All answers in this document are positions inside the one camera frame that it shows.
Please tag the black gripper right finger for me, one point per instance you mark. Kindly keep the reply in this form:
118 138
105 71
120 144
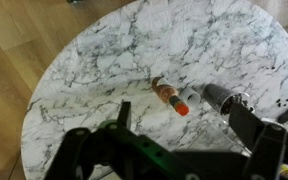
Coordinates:
245 125

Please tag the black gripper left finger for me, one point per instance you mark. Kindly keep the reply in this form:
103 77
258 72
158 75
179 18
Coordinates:
124 117

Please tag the dark glass jar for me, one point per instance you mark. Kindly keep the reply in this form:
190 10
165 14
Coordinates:
221 99

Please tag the hot sauce bottle red cap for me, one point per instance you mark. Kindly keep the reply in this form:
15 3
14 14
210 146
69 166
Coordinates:
170 95

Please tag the white plastic cup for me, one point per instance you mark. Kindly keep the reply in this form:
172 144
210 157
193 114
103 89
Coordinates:
190 97

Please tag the round marble table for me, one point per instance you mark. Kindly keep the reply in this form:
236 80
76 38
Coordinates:
191 43

